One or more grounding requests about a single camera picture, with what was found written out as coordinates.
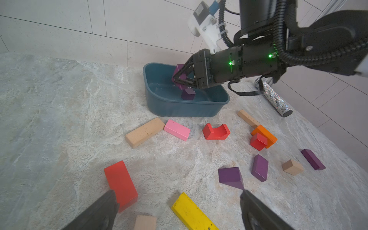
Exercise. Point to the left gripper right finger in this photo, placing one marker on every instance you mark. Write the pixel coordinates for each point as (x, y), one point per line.
(257, 216)

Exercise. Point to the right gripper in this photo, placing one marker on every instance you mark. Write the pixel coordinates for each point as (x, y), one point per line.
(206, 70)

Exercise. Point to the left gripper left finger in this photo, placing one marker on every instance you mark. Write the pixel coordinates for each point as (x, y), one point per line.
(99, 216)

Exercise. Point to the small purple cube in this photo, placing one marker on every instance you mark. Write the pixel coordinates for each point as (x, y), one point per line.
(188, 94)

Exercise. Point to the teal storage bin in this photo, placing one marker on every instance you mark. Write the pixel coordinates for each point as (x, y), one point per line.
(165, 99)

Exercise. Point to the purple slanted brick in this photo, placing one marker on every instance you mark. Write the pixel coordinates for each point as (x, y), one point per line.
(260, 168)

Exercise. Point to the purple wedge brick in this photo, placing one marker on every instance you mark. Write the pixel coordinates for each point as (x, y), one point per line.
(231, 177)

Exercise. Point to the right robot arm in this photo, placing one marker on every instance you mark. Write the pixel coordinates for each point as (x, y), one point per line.
(270, 40)

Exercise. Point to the natural wood brick left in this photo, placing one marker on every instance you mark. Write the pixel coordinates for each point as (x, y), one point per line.
(145, 223)

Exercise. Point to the red rectangular brick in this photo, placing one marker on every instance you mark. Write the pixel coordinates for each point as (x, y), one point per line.
(120, 181)

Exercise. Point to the pink brick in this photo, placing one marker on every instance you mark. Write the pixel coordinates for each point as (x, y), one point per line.
(177, 130)

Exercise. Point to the red arch brick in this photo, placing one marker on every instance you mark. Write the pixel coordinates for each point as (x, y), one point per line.
(220, 133)

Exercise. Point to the small natural wood cube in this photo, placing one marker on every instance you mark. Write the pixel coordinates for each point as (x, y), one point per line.
(292, 167)

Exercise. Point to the natural wood brick right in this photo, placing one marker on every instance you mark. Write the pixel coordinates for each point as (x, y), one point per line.
(248, 119)

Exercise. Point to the yellow long brick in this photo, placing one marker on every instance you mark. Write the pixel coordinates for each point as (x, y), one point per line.
(191, 215)

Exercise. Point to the small red cube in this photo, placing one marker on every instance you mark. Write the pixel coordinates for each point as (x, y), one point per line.
(258, 141)

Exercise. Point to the orange brick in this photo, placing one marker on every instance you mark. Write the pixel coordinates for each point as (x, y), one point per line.
(271, 139)

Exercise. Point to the purple flat brick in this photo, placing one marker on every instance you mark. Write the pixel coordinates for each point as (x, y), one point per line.
(313, 160)

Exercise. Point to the long natural wood brick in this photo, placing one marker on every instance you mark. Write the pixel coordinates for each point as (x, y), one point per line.
(144, 132)

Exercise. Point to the glittery silver cylinder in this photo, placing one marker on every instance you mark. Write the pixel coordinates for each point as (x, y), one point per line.
(277, 102)

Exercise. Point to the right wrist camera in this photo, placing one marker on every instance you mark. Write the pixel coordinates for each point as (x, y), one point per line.
(203, 23)

